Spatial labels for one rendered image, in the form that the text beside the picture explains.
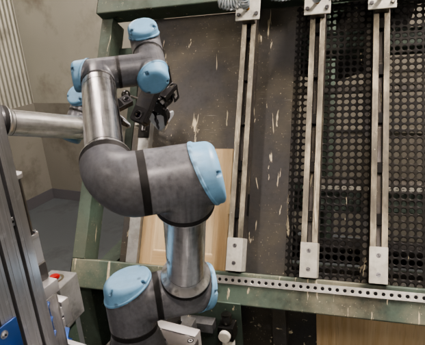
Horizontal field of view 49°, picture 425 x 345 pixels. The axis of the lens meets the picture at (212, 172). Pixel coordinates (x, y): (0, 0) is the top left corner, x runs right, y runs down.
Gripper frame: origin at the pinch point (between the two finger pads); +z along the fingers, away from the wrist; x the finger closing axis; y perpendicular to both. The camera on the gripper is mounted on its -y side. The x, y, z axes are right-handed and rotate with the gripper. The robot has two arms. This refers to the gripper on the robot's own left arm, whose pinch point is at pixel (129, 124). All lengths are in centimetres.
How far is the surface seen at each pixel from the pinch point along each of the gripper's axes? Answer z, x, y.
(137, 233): 12.7, 32.2, 29.4
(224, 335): 10, 86, 27
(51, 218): 236, -152, 157
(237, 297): 14, 79, 15
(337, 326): 48, 110, -2
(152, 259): 16, 44, 32
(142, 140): 10.2, 3.8, 1.8
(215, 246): 16, 58, 9
